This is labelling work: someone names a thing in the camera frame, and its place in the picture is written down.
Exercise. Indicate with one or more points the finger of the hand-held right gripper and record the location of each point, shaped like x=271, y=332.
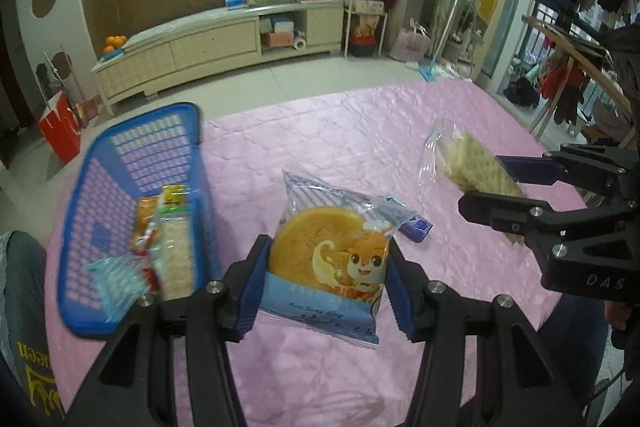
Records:
x=525, y=169
x=500, y=207

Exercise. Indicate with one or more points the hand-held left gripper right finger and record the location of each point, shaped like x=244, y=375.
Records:
x=402, y=302

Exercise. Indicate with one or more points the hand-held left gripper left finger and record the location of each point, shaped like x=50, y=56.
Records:
x=252, y=292

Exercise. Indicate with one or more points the clear cracker packet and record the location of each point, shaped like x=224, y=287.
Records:
x=470, y=157

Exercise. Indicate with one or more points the cartoon print bread packet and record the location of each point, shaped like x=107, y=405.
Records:
x=320, y=252

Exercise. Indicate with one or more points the large green label cracker package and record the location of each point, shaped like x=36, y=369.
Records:
x=175, y=252

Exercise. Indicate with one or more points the red snack packet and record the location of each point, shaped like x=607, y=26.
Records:
x=150, y=272

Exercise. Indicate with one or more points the orange yellow snack packet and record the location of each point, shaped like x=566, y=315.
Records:
x=175, y=197

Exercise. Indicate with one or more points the long orange snack packet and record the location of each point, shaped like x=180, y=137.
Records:
x=146, y=222

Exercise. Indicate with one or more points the light blue clear snack packet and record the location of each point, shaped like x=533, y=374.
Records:
x=117, y=287

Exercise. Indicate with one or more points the blue plastic mesh basket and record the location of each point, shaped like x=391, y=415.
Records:
x=192, y=117

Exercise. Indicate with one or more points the wooden drying rack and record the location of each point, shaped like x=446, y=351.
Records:
x=585, y=62

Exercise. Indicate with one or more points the red garment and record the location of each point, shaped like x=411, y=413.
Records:
x=560, y=79

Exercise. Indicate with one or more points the small blue purple packet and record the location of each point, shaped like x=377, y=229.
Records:
x=417, y=227

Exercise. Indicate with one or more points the person's jeans leg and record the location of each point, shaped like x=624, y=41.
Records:
x=575, y=347

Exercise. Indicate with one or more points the pink quilted table cover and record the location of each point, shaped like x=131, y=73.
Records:
x=350, y=132

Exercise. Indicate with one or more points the pink bag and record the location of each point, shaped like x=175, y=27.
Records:
x=410, y=44

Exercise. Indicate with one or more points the person's dark printed shirt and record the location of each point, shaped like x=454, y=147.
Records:
x=25, y=322

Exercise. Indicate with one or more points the red paper bag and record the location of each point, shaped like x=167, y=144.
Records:
x=60, y=132

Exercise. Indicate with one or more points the cream low cabinet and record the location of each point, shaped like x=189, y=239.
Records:
x=200, y=47

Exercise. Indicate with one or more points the white tape roll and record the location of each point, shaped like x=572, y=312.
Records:
x=299, y=45

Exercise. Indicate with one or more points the orange box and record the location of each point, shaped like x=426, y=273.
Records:
x=277, y=39

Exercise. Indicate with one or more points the pile of oranges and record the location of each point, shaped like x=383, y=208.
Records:
x=115, y=43

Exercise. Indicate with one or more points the blue tissue box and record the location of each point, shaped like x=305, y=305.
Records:
x=236, y=0

